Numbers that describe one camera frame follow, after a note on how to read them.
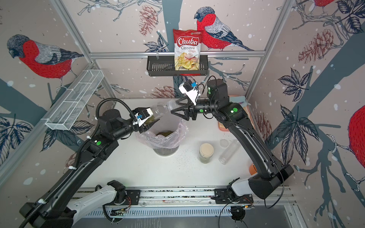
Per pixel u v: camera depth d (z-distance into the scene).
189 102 0.51
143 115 0.51
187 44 0.83
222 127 1.00
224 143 0.95
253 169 0.84
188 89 0.49
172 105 0.55
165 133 0.98
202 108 0.52
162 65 0.95
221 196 0.73
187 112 0.51
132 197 0.73
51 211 0.37
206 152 0.76
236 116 0.45
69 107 0.75
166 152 0.83
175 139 0.74
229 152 0.89
